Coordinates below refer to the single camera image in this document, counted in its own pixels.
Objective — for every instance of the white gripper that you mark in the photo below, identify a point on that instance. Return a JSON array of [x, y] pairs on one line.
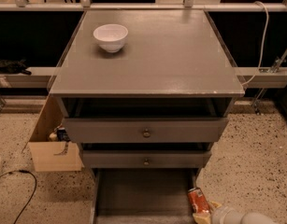
[[220, 215]]

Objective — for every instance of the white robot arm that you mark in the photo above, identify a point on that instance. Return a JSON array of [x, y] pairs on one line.
[[254, 218]]

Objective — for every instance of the grey open bottom drawer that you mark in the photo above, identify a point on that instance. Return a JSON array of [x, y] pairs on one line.
[[142, 196]]

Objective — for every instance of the grey drawer cabinet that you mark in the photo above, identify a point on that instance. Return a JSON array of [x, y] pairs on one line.
[[172, 66]]

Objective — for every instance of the grey middle drawer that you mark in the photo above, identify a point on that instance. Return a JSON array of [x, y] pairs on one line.
[[145, 159]]

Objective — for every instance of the grey top drawer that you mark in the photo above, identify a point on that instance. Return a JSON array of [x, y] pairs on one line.
[[145, 130]]

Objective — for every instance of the items inside cardboard box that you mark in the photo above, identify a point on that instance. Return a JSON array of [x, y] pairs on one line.
[[59, 134]]

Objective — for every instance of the cardboard box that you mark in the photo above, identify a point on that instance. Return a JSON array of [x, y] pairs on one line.
[[48, 153]]

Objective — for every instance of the white ceramic bowl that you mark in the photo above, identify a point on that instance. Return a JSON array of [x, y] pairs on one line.
[[110, 37]]

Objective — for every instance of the black object on shelf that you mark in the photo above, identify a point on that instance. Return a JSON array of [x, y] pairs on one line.
[[14, 67]]

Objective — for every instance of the metal rail frame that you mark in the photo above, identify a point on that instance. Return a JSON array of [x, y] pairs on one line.
[[40, 5]]

